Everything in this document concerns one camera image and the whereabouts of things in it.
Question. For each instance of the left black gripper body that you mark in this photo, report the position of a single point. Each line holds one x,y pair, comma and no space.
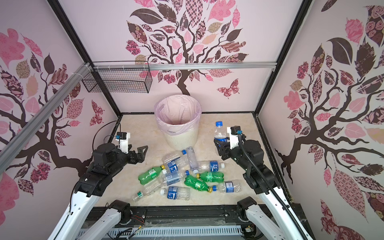
131,157

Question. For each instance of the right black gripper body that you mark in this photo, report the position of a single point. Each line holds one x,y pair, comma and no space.
236,155

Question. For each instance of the small blue label bottle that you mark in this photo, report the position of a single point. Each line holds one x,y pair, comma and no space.
220,131

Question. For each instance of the green bottle yellow cap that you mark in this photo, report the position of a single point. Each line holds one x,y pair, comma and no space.
150,174
197,184

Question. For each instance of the clear bottle white cap blue label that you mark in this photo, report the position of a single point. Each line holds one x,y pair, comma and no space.
210,166

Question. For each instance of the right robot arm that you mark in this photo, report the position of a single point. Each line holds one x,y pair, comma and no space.
264,186

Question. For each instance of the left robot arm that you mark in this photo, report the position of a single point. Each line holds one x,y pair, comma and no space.
109,160

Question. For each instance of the cream ribbed trash bin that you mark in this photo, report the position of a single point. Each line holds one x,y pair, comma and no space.
182,141

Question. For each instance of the pink plastic bin liner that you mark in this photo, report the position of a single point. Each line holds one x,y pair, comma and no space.
178,114

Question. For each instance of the clear bottle blue cap tall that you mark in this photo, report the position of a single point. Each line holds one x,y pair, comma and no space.
194,165

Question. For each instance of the blue label bottle right lower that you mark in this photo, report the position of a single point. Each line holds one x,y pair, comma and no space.
233,186

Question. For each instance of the clear bottle green cap lower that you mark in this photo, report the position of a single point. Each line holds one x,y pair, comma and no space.
147,190

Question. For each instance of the clear bottle blue cap centre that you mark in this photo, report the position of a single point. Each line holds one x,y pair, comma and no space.
174,177

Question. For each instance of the clear bottle blue cap crushed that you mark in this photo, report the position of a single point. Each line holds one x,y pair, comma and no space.
173,156

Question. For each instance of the blue label bottle front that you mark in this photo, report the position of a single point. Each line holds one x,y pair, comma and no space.
176,193

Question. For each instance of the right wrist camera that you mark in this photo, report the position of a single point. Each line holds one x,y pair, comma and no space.
233,138

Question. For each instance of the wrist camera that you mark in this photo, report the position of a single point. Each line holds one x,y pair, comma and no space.
123,141
233,138

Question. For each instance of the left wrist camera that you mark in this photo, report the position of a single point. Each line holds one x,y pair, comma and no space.
123,141

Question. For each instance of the black base frame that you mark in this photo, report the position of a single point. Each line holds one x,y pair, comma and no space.
228,212

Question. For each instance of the black wire basket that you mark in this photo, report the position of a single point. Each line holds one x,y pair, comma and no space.
119,77

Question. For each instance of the white slotted cable duct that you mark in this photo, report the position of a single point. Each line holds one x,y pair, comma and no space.
167,232

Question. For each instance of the horizontal aluminium rail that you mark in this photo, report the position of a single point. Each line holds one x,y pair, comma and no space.
199,66

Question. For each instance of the diagonal aluminium rail left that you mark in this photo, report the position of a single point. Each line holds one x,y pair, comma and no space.
12,149

